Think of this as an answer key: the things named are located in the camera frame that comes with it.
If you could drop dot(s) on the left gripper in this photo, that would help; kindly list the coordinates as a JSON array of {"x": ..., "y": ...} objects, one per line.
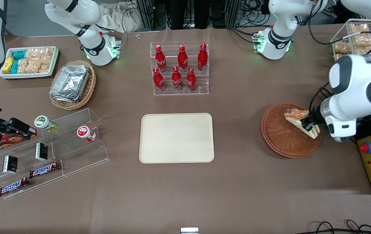
[{"x": 315, "y": 114}]

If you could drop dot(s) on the triangle sandwich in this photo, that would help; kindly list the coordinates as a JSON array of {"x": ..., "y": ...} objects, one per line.
[{"x": 297, "y": 114}]

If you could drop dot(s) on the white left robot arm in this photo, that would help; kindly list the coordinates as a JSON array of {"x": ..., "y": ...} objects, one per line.
[{"x": 361, "y": 84}]

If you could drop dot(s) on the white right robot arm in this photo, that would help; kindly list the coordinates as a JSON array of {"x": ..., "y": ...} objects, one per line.
[{"x": 75, "y": 13}]

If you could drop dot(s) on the round brown wicker basket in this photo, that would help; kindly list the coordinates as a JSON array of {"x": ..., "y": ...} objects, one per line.
[{"x": 279, "y": 139}]

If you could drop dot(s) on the silver foil tray stack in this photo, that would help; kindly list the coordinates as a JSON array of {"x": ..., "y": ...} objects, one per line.
[{"x": 70, "y": 83}]

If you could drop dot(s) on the oval wicker basket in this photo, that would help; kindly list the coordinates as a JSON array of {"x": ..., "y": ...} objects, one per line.
[{"x": 88, "y": 92}]

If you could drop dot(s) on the beige plastic tray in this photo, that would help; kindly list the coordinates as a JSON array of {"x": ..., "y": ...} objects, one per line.
[{"x": 172, "y": 139}]

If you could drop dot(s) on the red cookie box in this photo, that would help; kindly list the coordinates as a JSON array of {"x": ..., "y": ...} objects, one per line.
[{"x": 6, "y": 142}]

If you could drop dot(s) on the green lid small bottle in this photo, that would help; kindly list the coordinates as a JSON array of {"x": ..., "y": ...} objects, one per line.
[{"x": 44, "y": 123}]

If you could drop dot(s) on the small black box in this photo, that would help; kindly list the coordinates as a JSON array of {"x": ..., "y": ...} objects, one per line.
[
  {"x": 10, "y": 164},
  {"x": 41, "y": 151}
]

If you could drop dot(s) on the Snickers chocolate bar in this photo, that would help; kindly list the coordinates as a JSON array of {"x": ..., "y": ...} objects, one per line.
[
  {"x": 44, "y": 169},
  {"x": 13, "y": 187}
]

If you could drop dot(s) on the white rectangular snack bin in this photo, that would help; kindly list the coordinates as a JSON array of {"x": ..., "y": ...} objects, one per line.
[{"x": 26, "y": 75}]

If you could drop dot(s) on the yellow snack packet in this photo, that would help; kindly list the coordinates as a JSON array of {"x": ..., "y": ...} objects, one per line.
[{"x": 7, "y": 65}]

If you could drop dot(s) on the teal snack packet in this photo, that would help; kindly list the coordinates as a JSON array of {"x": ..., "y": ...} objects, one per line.
[
  {"x": 14, "y": 67},
  {"x": 19, "y": 55}
]

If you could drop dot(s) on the clear bag of crackers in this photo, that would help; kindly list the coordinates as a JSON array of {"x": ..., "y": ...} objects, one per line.
[
  {"x": 23, "y": 66},
  {"x": 47, "y": 54},
  {"x": 37, "y": 66},
  {"x": 32, "y": 53}
]

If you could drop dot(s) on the clear acrylic stepped shelf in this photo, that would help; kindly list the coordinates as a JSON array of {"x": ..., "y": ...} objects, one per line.
[{"x": 75, "y": 156}]

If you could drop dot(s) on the red lid small bottle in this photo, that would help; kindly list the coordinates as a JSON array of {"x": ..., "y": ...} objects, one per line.
[{"x": 85, "y": 132}]

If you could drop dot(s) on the clear bag of pastries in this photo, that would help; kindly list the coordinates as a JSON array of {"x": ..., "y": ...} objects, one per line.
[
  {"x": 359, "y": 29},
  {"x": 364, "y": 42},
  {"x": 341, "y": 48}
]

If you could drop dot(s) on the clear acrylic bottle rack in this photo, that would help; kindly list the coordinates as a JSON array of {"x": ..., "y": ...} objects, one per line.
[{"x": 201, "y": 92}]

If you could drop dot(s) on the red cola bottle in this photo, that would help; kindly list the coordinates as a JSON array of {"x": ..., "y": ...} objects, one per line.
[
  {"x": 176, "y": 79},
  {"x": 158, "y": 80},
  {"x": 202, "y": 58},
  {"x": 160, "y": 60},
  {"x": 191, "y": 80},
  {"x": 182, "y": 58}
]

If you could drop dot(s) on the white cloth bag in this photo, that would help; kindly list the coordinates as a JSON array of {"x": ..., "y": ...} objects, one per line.
[{"x": 117, "y": 19}]

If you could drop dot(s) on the silver metal bracket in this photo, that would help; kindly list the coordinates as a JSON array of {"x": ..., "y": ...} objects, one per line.
[{"x": 189, "y": 230}]

